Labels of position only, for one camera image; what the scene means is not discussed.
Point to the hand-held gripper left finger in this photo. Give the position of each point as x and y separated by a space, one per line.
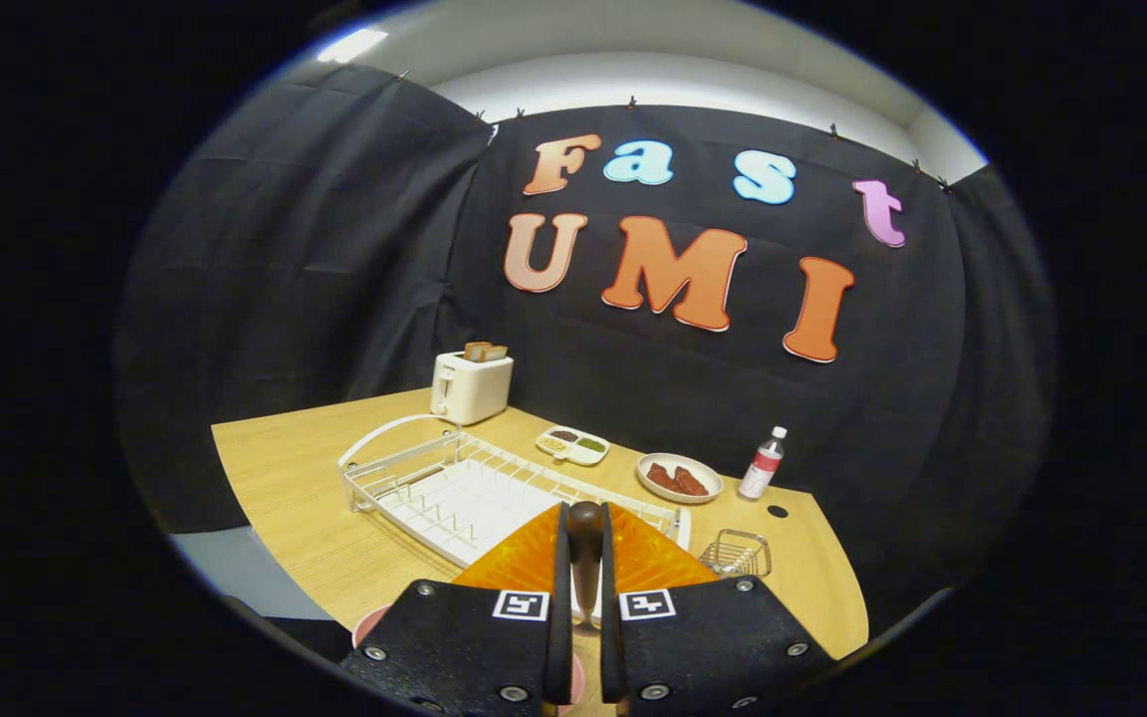
464 647

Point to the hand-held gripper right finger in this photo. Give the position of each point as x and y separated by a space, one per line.
703 647

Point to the pink plate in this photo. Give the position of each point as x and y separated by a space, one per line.
369 625

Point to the beige plate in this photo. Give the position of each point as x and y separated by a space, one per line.
708 478

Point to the white divided dish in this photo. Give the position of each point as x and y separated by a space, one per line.
573 456

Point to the brown meat piece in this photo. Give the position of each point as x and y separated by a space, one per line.
693 483
663 478

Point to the clear bottle with red label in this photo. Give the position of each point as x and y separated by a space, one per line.
761 468

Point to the pile of yellow beans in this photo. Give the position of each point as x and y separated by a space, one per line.
553 446

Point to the pile of green beans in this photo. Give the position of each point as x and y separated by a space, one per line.
591 445

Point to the white toaster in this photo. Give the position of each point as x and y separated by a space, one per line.
474 393

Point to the toast slice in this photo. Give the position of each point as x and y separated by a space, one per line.
476 351
497 353

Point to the black backdrop cloth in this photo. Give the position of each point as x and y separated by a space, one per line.
335 249

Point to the small ceiling light panel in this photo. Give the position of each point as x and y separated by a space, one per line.
352 45

